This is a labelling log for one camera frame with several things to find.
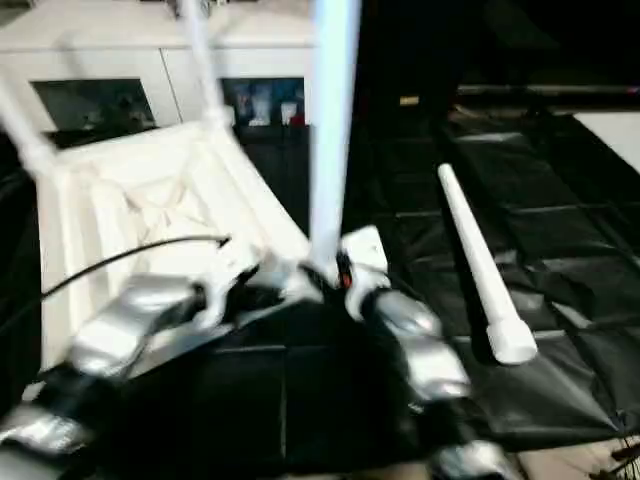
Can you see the white cabinet with glass doors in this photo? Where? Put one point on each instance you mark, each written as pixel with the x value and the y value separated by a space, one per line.
pixel 100 45

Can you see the white flat board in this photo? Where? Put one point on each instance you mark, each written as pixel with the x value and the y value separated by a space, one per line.
pixel 615 135

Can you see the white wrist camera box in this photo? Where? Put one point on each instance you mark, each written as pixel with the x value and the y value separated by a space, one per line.
pixel 230 280
pixel 362 260

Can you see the black plastic mat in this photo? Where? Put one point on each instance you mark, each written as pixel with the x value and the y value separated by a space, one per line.
pixel 560 220

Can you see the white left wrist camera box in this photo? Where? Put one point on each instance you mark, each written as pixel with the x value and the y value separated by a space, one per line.
pixel 230 280

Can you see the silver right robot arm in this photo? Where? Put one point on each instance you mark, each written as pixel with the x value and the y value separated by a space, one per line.
pixel 420 350

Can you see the white plastic table leg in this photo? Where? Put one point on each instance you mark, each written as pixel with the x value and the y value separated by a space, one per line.
pixel 205 60
pixel 332 120
pixel 480 260
pixel 25 125

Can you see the small yellow tag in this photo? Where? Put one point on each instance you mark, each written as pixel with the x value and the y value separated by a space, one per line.
pixel 408 100

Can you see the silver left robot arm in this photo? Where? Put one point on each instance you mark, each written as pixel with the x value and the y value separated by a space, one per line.
pixel 110 340

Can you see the white plastic table top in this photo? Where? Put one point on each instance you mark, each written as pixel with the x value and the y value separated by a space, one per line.
pixel 150 200

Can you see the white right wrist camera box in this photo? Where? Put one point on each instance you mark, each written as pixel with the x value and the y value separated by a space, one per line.
pixel 362 260

